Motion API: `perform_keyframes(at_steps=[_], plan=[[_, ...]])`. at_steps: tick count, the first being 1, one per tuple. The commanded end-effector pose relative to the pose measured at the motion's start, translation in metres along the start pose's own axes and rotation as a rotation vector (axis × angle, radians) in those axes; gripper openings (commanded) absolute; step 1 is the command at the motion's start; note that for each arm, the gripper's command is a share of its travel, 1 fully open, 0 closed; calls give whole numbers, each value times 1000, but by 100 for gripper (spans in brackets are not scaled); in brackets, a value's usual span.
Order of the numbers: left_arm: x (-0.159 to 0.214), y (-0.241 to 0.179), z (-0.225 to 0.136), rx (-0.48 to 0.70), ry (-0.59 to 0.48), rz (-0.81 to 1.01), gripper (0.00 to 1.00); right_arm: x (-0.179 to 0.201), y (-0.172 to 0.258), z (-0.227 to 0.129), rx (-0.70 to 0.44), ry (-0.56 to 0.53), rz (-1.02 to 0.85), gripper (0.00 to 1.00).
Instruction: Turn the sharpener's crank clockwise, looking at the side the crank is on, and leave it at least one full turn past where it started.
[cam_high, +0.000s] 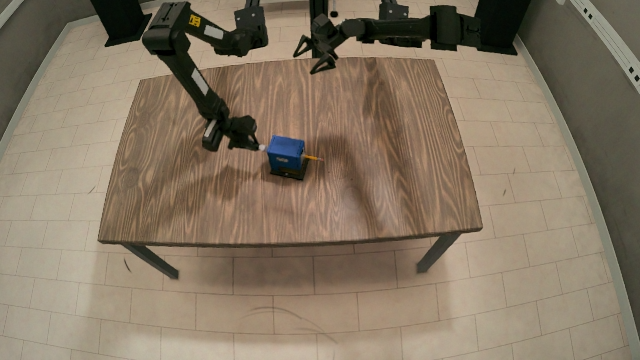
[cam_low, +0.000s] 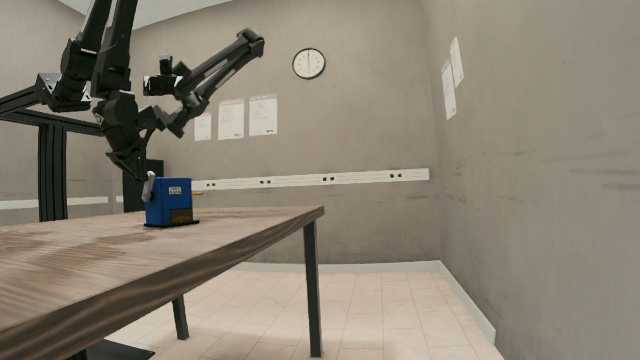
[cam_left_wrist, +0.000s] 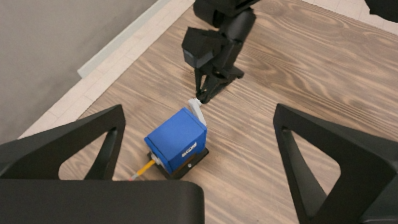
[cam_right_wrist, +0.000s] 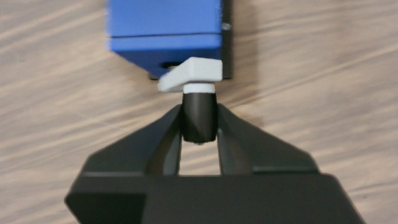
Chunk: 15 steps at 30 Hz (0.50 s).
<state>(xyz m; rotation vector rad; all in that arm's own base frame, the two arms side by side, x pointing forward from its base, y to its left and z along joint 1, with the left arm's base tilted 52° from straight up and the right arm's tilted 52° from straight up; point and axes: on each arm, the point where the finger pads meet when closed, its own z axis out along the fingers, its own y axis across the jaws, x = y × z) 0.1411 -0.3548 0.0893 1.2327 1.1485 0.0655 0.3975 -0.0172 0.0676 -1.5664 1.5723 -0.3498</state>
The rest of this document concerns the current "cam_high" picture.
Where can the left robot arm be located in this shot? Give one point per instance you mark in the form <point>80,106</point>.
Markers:
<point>452,28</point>

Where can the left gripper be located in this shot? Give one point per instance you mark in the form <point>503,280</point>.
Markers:
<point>323,47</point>

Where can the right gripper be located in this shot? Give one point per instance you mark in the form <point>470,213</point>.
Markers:
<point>244,144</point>

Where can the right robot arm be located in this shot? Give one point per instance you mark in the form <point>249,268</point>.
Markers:
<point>173,43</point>

